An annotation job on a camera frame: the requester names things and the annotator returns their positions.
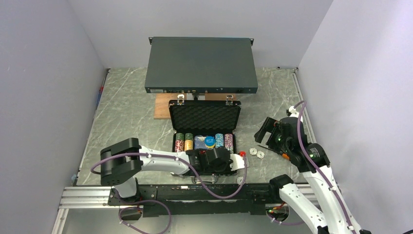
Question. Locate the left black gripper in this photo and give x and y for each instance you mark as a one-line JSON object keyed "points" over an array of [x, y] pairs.
{"points": [[228, 169]]}

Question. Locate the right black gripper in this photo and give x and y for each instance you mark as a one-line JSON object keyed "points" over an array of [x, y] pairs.
{"points": [[270, 125]]}

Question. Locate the blue dealer button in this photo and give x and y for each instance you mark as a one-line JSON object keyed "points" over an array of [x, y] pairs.
{"points": [[210, 141]]}

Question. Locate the white poker chip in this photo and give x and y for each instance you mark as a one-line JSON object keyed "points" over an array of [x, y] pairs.
{"points": [[239, 180], [260, 154], [253, 151]]}

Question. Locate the black poker chip case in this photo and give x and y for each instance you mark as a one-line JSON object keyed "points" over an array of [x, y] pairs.
{"points": [[205, 118]]}

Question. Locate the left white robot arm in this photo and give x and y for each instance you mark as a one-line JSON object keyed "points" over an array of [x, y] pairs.
{"points": [[120, 162]]}

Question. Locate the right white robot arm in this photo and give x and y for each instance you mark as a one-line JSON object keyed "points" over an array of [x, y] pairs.
{"points": [[331, 216]]}

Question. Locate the light blue chip column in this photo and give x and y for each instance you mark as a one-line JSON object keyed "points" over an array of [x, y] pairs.
{"points": [[219, 140]]}

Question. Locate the blue playing card deck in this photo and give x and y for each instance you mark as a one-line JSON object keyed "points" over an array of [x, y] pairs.
{"points": [[199, 142]]}

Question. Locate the green yellow blue chip column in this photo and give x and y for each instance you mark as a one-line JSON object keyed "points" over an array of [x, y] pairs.
{"points": [[188, 142]]}

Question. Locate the red green chip column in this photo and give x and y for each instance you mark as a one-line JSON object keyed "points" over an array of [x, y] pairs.
{"points": [[179, 142]]}

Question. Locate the wooden board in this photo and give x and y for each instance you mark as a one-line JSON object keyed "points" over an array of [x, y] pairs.
{"points": [[161, 110]]}

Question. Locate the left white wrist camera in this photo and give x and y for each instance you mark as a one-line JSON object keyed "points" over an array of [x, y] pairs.
{"points": [[239, 161]]}

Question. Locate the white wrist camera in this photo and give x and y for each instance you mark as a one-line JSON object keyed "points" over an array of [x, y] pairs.
{"points": [[239, 161], [292, 112]]}

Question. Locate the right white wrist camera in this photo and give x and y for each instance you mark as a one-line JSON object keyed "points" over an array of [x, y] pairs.
{"points": [[292, 112]]}

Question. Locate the orange handled screwdriver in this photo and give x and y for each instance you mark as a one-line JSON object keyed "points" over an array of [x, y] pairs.
{"points": [[278, 152]]}

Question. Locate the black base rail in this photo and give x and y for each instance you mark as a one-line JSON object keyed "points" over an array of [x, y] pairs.
{"points": [[191, 199]]}

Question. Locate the dark rack-mount server unit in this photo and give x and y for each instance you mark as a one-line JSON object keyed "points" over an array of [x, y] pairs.
{"points": [[201, 65]]}

